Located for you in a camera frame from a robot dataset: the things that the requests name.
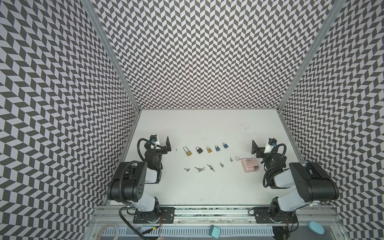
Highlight long shackle brass padlock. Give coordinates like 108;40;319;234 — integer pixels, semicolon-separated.
183;146;192;156

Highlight black padlock with keys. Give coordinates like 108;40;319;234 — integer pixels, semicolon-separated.
196;147;203;154

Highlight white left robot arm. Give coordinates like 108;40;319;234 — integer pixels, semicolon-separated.
107;135;175;224

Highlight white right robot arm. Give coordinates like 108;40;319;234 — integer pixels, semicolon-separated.
252;138;340;225

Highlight pink pencil sharpener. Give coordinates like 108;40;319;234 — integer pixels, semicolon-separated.
236;157;259;173

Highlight teal square block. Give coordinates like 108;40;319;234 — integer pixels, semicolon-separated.
209;225;221;240

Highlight light blue oval object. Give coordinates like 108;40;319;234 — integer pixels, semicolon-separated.
308;221;325;235

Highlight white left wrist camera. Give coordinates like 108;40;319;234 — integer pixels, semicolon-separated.
150;135;160;148

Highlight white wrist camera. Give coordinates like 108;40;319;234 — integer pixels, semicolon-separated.
266;138;277;151
150;135;160;148

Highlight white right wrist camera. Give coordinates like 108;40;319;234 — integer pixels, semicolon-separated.
266;138;277;151

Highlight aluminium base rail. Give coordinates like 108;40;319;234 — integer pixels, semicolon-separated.
89;205;342;226

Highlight aluminium left corner post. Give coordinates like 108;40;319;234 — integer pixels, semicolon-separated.
81;0;141;113

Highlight aluminium corner post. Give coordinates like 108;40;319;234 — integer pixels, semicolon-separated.
81;0;141;113
277;0;347;113

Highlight aluminium right corner post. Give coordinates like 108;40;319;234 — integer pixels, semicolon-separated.
277;0;347;113

